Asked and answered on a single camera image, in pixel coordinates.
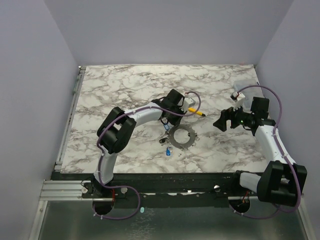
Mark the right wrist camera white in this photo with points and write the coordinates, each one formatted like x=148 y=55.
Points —
x=238 y=99

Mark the aluminium frame rail left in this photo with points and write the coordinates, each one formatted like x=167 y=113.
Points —
x=65 y=190

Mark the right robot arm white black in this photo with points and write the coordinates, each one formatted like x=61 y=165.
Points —
x=283 y=180

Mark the black key fob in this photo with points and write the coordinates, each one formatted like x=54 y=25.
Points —
x=164 y=140

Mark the round metal keyring disc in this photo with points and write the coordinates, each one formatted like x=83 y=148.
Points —
x=182 y=136

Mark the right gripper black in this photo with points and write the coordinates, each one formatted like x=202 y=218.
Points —
x=232 y=119

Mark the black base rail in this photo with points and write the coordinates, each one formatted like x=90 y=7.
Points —
x=166 y=190

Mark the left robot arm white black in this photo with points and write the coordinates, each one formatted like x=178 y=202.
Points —
x=116 y=130

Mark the clear plastic box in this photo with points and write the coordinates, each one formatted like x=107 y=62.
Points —
x=249 y=93

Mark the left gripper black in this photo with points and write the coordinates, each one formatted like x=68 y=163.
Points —
x=174 y=122

